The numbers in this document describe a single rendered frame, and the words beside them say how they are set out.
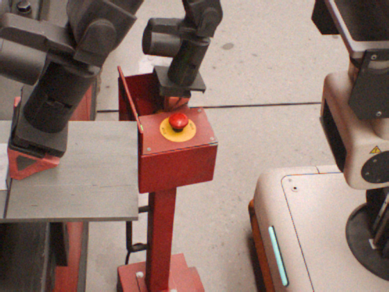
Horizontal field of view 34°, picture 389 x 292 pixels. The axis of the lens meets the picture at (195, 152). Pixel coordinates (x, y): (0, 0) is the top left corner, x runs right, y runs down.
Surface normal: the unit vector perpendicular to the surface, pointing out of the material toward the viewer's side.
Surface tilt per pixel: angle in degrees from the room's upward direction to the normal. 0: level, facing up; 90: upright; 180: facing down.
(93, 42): 79
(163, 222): 90
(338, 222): 0
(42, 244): 0
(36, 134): 27
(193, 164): 90
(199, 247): 0
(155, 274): 90
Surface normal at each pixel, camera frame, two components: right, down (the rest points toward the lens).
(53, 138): 0.52, -0.62
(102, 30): 0.29, 0.58
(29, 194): 0.07, -0.68
